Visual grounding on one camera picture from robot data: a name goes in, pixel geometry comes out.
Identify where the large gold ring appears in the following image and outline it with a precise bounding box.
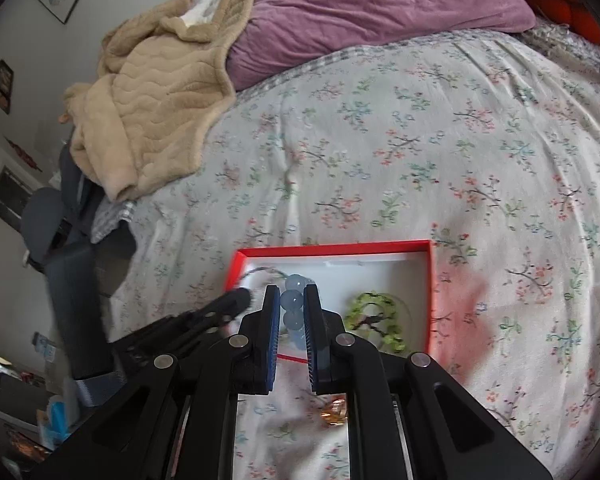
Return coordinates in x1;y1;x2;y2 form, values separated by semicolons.
316;393;350;429

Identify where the green bead necklace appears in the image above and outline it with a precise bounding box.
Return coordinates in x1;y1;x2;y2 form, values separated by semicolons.
343;289;409;354

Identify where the light blue bead bracelet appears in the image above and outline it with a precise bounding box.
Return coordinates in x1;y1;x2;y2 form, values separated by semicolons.
279;273;315;354

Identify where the red cardboard box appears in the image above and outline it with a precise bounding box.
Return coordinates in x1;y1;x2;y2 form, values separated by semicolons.
225;240;434;356

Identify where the grey office chair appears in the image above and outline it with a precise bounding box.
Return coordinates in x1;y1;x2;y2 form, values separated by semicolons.
20;146;136;380

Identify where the beige quilted blanket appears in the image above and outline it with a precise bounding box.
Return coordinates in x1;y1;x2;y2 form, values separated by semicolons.
64;0;254;202

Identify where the floral bed sheet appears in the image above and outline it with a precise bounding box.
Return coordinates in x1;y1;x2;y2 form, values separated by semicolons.
94;26;600;479

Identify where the purple pillow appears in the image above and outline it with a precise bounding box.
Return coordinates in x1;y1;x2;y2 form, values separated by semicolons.
227;0;535;91

